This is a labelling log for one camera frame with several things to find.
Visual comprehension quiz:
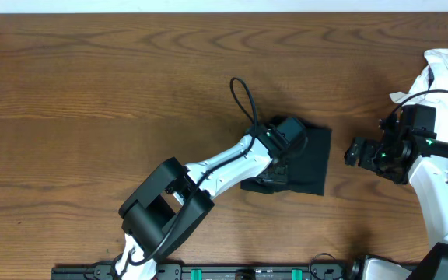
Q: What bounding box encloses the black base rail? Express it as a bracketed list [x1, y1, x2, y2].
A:
[51, 253, 367, 280]

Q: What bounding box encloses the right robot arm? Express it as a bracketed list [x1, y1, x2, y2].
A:
[345, 136, 448, 279]

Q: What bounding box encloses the black polo shirt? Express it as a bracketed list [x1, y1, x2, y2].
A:
[240, 116, 331, 196]

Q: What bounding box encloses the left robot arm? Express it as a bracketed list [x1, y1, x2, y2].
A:
[112, 122, 305, 279]

